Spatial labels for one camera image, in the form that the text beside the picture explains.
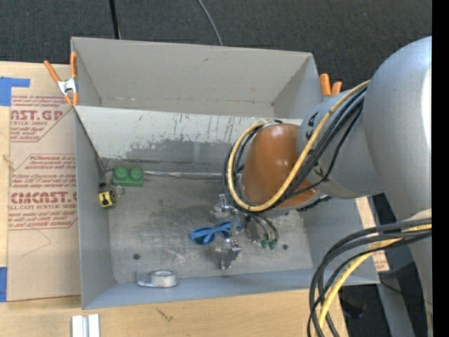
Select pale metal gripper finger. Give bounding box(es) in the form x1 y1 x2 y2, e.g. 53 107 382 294
209 193 241 221
217 237 243 270

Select blue sunglasses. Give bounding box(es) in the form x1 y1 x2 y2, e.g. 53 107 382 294
190 220 243 246

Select grey metal bin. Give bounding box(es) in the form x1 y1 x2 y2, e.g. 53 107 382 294
69 36 380 310

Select grey tape roll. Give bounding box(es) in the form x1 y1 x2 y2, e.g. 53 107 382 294
136 269 178 289

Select green toy building block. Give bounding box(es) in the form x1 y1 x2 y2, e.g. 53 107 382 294
112 166 145 188

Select yellow and black tape measure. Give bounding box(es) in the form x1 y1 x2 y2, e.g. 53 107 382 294
98 187 119 210

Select brown cardboard board red print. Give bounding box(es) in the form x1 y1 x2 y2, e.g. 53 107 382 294
0 60 83 303

